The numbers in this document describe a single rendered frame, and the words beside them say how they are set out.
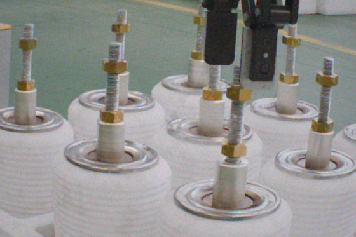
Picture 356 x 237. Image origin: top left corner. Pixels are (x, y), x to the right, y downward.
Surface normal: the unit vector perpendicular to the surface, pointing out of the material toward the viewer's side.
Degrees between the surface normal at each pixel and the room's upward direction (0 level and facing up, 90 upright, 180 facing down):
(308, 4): 90
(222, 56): 90
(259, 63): 90
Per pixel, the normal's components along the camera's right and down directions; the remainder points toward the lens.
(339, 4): 0.72, 0.22
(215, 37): 0.31, 0.26
